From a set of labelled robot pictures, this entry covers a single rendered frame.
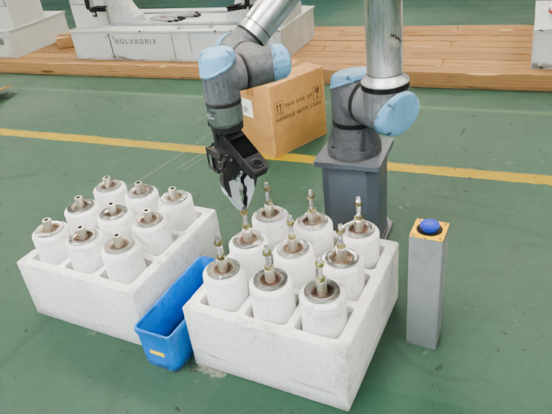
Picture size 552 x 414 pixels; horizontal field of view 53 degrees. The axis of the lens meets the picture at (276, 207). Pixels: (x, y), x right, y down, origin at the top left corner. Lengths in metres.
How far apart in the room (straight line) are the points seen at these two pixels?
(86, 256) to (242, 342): 0.47
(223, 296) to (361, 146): 0.57
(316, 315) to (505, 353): 0.49
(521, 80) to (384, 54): 1.59
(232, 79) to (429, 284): 0.60
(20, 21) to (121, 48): 0.91
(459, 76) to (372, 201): 1.40
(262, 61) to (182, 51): 2.27
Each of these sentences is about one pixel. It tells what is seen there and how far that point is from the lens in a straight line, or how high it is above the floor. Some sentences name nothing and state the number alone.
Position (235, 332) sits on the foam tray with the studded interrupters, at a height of 0.15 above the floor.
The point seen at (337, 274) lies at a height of 0.24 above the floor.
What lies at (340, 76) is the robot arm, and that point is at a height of 0.53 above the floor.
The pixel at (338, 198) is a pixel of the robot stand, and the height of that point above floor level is 0.18.
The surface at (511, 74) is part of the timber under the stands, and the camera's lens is 2.85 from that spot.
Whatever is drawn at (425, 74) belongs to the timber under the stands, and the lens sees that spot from 2.87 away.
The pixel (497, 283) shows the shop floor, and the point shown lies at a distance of 1.59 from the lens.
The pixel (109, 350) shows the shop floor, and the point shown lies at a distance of 1.51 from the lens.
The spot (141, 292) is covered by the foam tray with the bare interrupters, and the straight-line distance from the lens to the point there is 1.39.
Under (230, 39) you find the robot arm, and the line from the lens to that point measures 1.28.
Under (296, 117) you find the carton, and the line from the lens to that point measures 2.26.
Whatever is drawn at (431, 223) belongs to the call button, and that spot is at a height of 0.33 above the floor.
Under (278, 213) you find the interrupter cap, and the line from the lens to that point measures 1.39.
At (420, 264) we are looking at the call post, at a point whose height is 0.24.
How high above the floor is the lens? 0.99
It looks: 31 degrees down
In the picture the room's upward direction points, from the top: 7 degrees counter-clockwise
